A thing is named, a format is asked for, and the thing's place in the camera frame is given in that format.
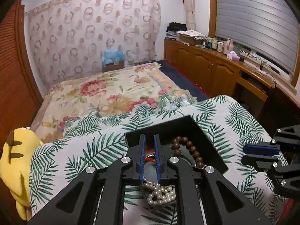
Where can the grey window roller blind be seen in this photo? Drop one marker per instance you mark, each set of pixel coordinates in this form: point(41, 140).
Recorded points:
point(267, 26)

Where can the palm leaf print tablecloth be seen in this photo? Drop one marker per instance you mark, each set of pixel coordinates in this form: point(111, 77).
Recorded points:
point(63, 170)

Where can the beige lace window curtain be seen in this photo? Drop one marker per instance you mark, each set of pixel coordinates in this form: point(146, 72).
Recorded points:
point(189, 6)

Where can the yellow plush toy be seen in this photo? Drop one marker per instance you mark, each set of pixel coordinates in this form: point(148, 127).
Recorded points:
point(15, 167)

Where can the white power strip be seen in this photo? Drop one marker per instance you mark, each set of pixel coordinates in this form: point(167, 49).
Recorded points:
point(262, 64)

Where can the brown louvered wardrobe door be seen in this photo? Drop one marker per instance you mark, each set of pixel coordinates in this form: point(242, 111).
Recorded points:
point(20, 96)

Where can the floral bed cover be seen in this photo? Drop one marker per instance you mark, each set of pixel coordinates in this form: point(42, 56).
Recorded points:
point(109, 93)

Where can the circle patterned sheer curtain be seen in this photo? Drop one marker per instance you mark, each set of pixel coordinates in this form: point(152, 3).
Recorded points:
point(68, 37)

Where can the dark blue mattress edge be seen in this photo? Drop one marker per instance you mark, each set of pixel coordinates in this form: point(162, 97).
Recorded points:
point(185, 79)

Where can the pink tissue box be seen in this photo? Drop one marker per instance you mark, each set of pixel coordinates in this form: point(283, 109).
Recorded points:
point(233, 56)

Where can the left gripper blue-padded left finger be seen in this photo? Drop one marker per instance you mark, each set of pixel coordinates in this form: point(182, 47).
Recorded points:
point(126, 171)

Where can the wooden sideboard cabinet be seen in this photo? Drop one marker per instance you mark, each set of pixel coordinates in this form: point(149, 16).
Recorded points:
point(213, 72)

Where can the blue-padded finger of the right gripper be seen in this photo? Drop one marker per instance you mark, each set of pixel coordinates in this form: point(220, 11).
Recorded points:
point(259, 162)
point(254, 149)

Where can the black jewelry box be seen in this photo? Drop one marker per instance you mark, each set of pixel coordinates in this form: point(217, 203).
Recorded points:
point(189, 143)

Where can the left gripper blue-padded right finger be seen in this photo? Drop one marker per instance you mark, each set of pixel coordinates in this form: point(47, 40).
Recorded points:
point(173, 171)

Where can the stack of papers and clothes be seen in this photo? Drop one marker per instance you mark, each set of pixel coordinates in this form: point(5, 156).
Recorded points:
point(178, 32)

